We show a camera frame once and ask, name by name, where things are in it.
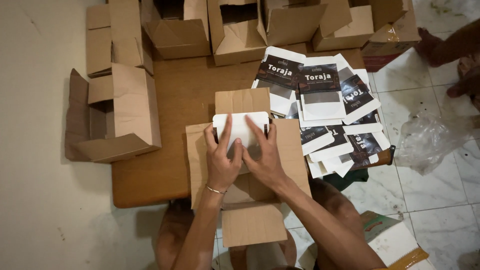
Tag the person's right hand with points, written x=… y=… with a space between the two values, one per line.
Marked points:
x=266 y=165

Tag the person's left hand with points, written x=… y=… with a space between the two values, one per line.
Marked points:
x=219 y=165

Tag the bundle of white pouches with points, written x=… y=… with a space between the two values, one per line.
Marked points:
x=240 y=125

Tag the low wooden table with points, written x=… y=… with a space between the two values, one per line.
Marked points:
x=168 y=150

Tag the open cardboard box with flaps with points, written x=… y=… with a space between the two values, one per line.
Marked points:
x=255 y=221

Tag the dark green cloth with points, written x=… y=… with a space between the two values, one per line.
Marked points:
x=345 y=179

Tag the person's right leg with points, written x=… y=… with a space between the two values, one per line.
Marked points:
x=337 y=202

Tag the person's leg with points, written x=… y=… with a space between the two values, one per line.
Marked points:
x=170 y=232
x=337 y=202

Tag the person's left leg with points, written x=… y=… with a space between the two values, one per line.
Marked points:
x=170 y=232

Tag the pile of black-labelled coffee pouches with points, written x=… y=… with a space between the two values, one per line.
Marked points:
x=322 y=97

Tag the empty cardboard box lying sideways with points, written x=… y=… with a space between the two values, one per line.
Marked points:
x=127 y=108

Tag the white parcel with yellow tape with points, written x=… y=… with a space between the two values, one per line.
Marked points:
x=393 y=240

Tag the clear plastic bag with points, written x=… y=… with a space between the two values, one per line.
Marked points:
x=427 y=138

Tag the folded cardboard box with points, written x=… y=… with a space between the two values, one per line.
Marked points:
x=112 y=33

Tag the large taped cardboard carton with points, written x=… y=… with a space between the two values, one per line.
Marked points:
x=393 y=37

